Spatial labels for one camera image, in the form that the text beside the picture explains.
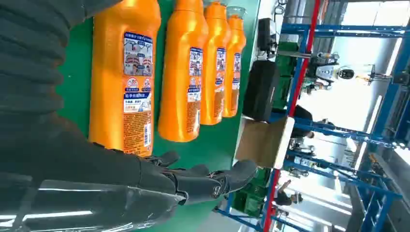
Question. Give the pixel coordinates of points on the green crate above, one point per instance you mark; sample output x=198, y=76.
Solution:
x=285, y=83
x=253, y=198

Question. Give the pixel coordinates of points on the cardboard box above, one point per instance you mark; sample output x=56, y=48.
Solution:
x=261, y=144

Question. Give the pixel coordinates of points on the blue metal rack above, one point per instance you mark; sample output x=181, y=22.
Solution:
x=352, y=31

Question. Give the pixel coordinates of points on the white humanoid robot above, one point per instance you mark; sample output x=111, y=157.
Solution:
x=326, y=72

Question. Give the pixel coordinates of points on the person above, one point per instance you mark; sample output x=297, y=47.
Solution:
x=302, y=117
x=283, y=199

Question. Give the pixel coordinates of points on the green table mat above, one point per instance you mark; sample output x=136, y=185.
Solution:
x=208, y=141

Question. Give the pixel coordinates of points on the black zip case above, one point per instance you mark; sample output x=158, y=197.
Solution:
x=261, y=91

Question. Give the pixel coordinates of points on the red rack post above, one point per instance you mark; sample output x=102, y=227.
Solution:
x=302, y=62

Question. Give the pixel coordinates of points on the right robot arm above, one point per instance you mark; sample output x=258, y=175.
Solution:
x=29, y=64

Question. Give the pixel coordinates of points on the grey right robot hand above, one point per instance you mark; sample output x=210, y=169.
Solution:
x=80, y=192

